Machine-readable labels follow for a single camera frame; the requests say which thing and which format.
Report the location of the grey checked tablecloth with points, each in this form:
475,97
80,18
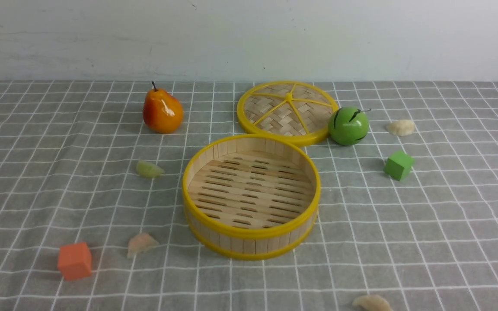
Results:
68,155

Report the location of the orange foam cube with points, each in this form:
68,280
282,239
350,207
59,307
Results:
75,261

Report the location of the yellow woven steamer lid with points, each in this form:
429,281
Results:
292,111

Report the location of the white round dumpling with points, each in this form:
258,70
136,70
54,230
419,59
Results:
401,127

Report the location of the green dumpling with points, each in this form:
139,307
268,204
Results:
148,169

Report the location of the cream crescent dumpling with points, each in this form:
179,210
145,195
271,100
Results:
371,303

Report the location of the green toy watermelon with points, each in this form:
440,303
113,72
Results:
348,125

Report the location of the yellow rimmed bamboo steamer tray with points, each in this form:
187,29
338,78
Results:
251,197

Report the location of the green foam cube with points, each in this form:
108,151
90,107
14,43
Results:
399,165

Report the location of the pink dumpling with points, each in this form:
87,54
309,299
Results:
140,243

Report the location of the orange toy pear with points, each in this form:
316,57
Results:
162,112

